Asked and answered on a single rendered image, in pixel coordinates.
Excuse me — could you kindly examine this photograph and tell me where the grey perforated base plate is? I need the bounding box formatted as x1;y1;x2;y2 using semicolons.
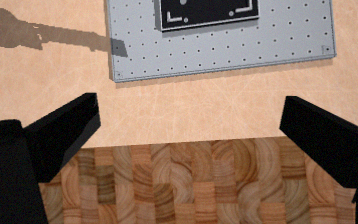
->
107;0;337;83

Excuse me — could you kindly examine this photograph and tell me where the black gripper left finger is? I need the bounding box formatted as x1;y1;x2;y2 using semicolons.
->
0;92;101;224

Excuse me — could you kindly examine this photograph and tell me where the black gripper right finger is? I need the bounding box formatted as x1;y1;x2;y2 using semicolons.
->
279;96;358;224

